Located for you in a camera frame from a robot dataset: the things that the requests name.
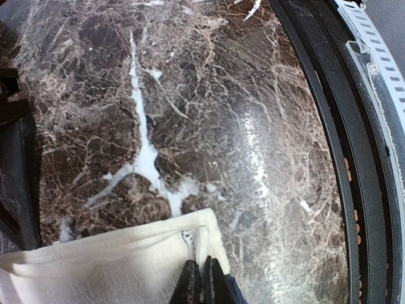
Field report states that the navy underwear white waistband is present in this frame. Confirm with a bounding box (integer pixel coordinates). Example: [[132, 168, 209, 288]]
[[1, 208, 245, 303]]

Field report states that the white slotted cable duct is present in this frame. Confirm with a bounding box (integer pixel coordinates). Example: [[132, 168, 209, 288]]
[[335, 0, 405, 127]]

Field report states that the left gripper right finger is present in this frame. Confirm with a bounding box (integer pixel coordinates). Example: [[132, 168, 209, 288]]
[[202, 256, 237, 304]]

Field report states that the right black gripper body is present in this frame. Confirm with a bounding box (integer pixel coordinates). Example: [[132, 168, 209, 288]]
[[1, 68, 41, 250]]

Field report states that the black front rail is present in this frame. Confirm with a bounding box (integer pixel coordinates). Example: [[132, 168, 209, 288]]
[[270, 1, 404, 303]]

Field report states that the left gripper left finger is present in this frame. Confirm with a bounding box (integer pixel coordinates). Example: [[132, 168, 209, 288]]
[[169, 260, 201, 304]]

